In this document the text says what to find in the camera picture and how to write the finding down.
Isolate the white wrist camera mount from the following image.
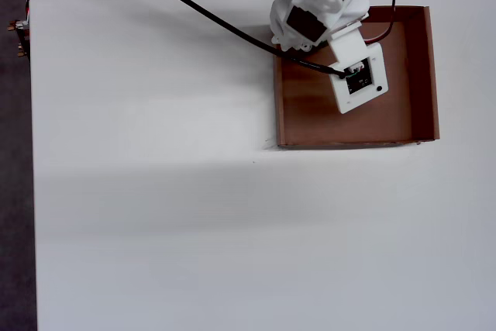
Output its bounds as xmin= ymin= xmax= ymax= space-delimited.
xmin=327 ymin=27 xmax=390 ymax=116

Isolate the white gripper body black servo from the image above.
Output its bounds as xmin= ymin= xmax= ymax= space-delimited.
xmin=270 ymin=0 xmax=370 ymax=54

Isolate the brown cardboard box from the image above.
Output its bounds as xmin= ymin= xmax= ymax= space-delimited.
xmin=270 ymin=5 xmax=441 ymax=150

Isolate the black camera cable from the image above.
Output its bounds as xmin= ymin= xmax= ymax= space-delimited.
xmin=94 ymin=0 xmax=347 ymax=79

